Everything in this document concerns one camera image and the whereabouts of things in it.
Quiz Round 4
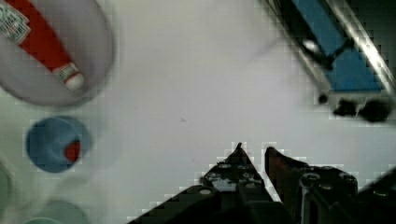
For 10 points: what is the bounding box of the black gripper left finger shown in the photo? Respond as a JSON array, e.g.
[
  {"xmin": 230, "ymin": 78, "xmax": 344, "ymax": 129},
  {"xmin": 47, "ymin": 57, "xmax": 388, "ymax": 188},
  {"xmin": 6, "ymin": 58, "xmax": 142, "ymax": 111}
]
[{"xmin": 128, "ymin": 145, "xmax": 293, "ymax": 224}]

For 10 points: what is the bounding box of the small red ball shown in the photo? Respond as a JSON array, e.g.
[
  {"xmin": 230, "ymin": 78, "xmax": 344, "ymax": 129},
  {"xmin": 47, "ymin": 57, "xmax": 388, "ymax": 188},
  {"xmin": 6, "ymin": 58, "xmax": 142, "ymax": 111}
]
[{"xmin": 64, "ymin": 141, "xmax": 81, "ymax": 162}]

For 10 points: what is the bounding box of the red ketchup bottle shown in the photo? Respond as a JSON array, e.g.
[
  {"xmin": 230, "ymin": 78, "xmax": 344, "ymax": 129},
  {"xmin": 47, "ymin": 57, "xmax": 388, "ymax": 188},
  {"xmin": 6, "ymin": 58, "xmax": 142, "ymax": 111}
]
[{"xmin": 0, "ymin": 0, "xmax": 85, "ymax": 91}]

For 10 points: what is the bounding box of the grey plate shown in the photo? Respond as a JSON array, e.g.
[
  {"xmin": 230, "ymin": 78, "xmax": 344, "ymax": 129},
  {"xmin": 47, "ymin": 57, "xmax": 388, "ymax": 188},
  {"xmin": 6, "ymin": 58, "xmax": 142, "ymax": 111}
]
[{"xmin": 0, "ymin": 0, "xmax": 114, "ymax": 106}]

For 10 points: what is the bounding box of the silver toaster oven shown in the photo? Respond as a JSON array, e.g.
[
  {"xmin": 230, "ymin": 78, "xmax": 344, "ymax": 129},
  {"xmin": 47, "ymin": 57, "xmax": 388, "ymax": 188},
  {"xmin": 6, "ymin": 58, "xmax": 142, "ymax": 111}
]
[{"xmin": 262, "ymin": 0, "xmax": 395, "ymax": 122}]

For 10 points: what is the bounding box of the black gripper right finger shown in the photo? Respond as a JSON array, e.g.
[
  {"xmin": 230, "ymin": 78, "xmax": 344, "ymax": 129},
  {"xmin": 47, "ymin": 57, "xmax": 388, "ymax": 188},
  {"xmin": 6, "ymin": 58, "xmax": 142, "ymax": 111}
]
[{"xmin": 264, "ymin": 147, "xmax": 396, "ymax": 224}]

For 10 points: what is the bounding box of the green mug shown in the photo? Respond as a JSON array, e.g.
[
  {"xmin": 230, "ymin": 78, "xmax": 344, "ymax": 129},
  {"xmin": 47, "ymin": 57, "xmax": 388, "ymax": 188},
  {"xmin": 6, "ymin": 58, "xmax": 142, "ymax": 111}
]
[{"xmin": 22, "ymin": 200, "xmax": 92, "ymax": 224}]

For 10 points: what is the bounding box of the blue cup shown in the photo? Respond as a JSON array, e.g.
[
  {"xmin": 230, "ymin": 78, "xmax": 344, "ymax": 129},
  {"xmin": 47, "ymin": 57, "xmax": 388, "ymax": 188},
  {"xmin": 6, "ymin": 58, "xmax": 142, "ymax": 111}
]
[{"xmin": 25, "ymin": 116, "xmax": 92, "ymax": 173}]

